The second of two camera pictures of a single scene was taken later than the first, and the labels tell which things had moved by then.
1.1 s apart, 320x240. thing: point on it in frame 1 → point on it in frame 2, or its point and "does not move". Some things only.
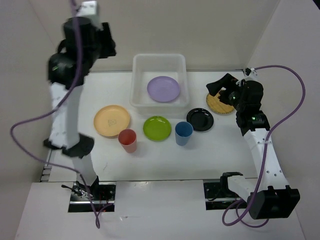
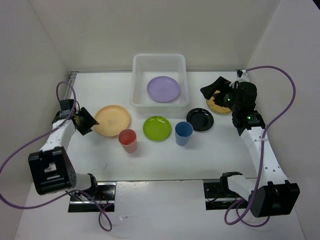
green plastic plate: x=156 y=128 does not move
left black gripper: x=106 y=35 → x=90 y=121
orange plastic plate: x=110 y=120 does not move
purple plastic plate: x=163 y=89 does not move
